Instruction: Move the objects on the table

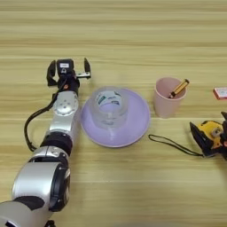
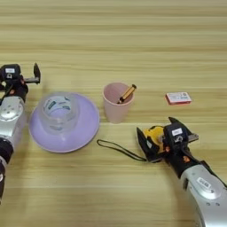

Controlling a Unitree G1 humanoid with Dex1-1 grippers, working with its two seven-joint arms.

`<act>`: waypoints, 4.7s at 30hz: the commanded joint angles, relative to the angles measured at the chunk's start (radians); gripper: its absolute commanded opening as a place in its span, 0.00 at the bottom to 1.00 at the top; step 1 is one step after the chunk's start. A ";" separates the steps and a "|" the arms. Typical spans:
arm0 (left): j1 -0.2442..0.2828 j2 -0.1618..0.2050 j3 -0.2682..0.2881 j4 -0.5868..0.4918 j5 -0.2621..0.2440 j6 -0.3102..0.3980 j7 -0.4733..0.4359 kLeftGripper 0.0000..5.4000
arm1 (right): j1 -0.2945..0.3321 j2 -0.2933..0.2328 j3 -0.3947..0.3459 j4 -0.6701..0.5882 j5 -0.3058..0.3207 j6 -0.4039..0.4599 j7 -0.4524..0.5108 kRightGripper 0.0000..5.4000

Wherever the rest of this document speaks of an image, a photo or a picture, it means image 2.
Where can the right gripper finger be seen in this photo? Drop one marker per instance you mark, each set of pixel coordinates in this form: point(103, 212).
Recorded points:
point(142, 144)
point(175, 121)

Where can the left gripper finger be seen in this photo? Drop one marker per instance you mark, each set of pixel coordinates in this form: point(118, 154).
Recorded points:
point(36, 72)

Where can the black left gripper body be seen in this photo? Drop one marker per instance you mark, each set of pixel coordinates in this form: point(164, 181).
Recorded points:
point(17, 88)

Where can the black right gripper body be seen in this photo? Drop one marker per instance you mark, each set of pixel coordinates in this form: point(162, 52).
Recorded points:
point(177, 159)

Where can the pink plastic cup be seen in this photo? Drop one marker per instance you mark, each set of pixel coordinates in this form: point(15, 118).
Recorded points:
point(116, 112)

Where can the clear adhesive tape roll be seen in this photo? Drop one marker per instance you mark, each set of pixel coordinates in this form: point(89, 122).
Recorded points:
point(59, 118)

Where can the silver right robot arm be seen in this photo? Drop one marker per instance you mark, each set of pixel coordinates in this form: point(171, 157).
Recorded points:
point(207, 201)

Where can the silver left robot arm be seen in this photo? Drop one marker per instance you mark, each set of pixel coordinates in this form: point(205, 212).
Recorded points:
point(10, 118)

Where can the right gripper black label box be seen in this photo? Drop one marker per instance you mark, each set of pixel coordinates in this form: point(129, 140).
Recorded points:
point(176, 133)

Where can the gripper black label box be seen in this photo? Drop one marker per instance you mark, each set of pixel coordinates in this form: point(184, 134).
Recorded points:
point(10, 71)
point(176, 133)

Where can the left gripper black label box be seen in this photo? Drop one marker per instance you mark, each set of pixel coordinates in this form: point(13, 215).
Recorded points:
point(10, 71)

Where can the small red white box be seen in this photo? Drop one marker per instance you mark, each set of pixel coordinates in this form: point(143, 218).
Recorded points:
point(178, 98)

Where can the purple plastic plate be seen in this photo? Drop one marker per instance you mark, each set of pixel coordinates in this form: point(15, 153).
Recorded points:
point(76, 130)

